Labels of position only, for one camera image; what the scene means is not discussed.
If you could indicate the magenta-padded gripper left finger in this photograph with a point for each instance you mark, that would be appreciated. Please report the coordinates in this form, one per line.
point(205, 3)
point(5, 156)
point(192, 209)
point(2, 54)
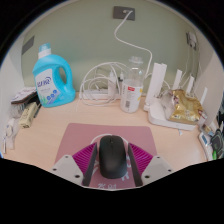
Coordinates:
point(85, 158)

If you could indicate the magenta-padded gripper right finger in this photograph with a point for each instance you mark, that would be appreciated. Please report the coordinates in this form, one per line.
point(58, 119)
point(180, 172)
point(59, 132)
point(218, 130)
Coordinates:
point(141, 158)

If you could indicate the black computer mouse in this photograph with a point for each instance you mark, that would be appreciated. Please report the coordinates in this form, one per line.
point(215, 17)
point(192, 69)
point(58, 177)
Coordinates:
point(113, 156)

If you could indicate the pink printed mouse pad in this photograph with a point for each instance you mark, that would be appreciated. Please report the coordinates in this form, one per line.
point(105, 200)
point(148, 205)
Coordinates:
point(83, 135)

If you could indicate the white router with antennas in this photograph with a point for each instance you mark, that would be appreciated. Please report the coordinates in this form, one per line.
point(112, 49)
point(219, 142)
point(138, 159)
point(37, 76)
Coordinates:
point(156, 116)

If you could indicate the white remote control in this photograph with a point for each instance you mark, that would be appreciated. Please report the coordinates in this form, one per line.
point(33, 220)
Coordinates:
point(205, 143)

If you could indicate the clear bottle with white label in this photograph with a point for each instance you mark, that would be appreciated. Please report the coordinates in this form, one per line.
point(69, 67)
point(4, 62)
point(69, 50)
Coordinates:
point(131, 93)

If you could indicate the gold foil bag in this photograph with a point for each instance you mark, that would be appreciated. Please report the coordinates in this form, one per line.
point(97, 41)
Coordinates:
point(185, 108)

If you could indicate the pale yellow small box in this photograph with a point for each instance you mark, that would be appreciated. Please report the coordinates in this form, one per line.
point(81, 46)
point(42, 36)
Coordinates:
point(27, 115)

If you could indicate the clear plastic bags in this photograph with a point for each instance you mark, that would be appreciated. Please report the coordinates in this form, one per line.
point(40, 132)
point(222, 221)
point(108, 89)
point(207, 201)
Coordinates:
point(10, 135)

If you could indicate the blue detergent bottle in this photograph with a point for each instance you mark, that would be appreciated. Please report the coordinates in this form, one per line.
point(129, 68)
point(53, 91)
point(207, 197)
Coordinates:
point(48, 83)

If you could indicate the stack of books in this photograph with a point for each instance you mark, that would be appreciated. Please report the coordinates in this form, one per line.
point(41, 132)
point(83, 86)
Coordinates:
point(23, 95)

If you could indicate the dark grey wall plate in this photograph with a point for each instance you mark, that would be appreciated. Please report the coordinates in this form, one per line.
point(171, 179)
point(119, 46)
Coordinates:
point(28, 45)

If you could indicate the white wall charger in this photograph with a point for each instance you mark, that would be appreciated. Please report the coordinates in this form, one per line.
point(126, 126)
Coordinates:
point(192, 40)

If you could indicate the grey square wall socket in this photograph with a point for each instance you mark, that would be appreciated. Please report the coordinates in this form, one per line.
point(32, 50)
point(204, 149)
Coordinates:
point(119, 12)

